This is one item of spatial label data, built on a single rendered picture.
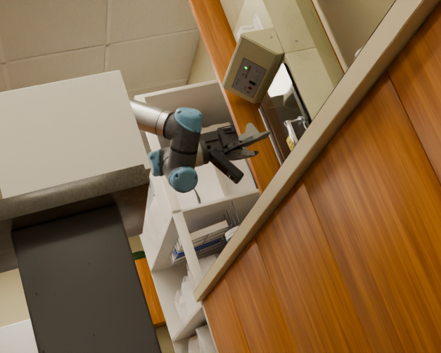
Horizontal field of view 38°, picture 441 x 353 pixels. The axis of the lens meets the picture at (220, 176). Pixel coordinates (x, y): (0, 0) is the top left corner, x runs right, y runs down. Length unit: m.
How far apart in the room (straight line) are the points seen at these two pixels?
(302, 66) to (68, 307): 1.17
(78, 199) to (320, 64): 1.12
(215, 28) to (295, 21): 0.47
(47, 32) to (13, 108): 2.53
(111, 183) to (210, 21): 1.44
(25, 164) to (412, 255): 0.70
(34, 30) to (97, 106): 2.50
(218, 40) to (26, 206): 1.47
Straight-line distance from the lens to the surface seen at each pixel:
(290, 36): 2.10
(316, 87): 2.03
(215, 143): 1.88
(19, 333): 6.63
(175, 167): 1.73
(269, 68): 2.11
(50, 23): 3.73
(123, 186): 1.17
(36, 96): 1.29
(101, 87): 1.30
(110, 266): 1.19
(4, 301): 7.40
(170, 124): 1.71
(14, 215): 1.17
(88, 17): 3.76
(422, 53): 1.01
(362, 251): 1.30
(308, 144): 1.32
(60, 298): 1.18
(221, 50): 2.46
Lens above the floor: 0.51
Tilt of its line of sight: 18 degrees up
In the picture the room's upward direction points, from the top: 20 degrees counter-clockwise
